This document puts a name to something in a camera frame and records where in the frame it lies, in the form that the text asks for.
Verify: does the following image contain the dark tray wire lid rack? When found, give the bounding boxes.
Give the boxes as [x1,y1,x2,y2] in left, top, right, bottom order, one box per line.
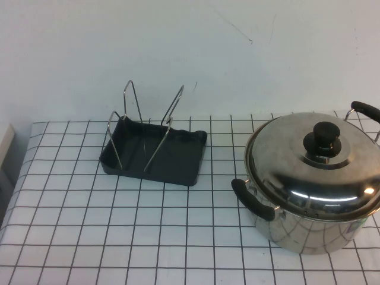
[99,80,208,188]

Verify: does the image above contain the white black-grid tablecloth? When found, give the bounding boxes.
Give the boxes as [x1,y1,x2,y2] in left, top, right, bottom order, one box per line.
[0,110,380,285]

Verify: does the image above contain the stainless steel pot black handles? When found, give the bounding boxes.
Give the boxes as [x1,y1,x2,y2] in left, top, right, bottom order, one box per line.
[231,100,380,256]

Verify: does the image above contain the steel pot lid black knob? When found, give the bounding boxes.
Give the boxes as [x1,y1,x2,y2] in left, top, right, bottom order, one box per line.
[243,112,380,222]

